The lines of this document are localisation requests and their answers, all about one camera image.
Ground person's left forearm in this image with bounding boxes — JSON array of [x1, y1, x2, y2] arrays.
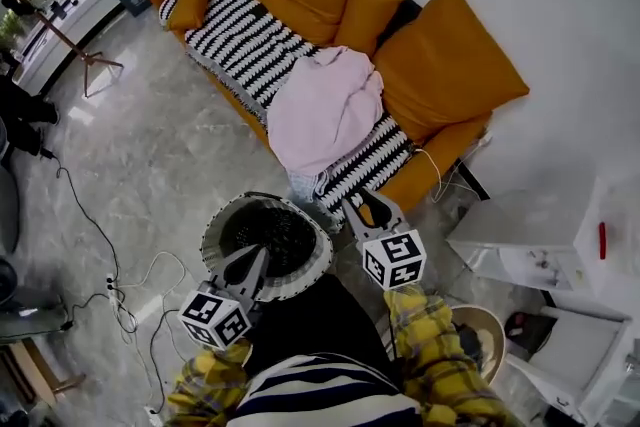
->
[[166, 338, 254, 427]]

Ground white woven basket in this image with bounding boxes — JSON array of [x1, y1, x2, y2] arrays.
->
[[200, 191, 335, 302]]

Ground large orange cushion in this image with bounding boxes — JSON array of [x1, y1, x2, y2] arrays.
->
[[372, 0, 531, 145]]

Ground wooden coat stand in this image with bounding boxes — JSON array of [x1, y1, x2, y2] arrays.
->
[[0, 0, 125, 99]]

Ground white cable by sofa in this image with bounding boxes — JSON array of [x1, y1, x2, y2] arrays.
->
[[413, 134, 494, 204]]

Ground white table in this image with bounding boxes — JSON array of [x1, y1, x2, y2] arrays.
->
[[446, 174, 640, 301]]

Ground light blue clothes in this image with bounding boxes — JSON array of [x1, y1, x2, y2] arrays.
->
[[285, 168, 329, 204]]

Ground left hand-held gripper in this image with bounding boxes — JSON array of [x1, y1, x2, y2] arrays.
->
[[177, 247, 271, 351]]

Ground white power strip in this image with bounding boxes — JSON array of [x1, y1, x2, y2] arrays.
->
[[104, 273, 122, 310]]

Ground white floor cable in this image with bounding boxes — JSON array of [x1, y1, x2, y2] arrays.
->
[[112, 250, 187, 416]]

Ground black floor cable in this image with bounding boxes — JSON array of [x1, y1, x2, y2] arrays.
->
[[39, 147, 169, 415]]

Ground black white striped blanket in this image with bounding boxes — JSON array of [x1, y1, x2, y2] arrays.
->
[[158, 0, 422, 210]]

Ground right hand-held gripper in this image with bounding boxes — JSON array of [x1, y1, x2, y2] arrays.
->
[[341, 190, 427, 291]]

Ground orange sofa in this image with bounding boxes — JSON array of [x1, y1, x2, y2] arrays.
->
[[143, 0, 531, 216]]

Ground pink clothes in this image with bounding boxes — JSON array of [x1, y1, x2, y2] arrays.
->
[[266, 45, 386, 177]]

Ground small orange pillow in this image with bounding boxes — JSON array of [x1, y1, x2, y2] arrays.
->
[[165, 0, 220, 32]]

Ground person's right forearm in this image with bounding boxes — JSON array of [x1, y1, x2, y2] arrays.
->
[[383, 289, 524, 427]]

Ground wooden stool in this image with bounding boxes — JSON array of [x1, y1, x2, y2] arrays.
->
[[0, 337, 86, 409]]

